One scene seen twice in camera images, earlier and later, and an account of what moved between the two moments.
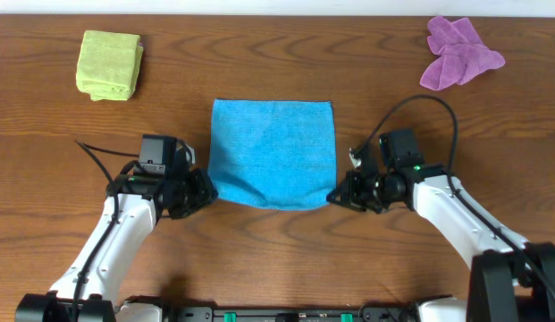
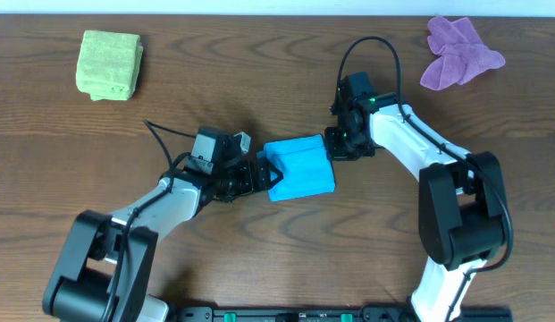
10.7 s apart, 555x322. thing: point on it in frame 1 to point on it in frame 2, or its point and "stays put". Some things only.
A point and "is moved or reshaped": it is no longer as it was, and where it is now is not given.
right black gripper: x=353 y=191 to x=332 y=143
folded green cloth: x=108 y=64 stays put
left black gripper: x=200 y=190 to x=263 y=177
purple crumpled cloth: x=463 y=56 stays put
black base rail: x=365 y=314 stays put
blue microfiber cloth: x=275 y=154 is moved or reshaped
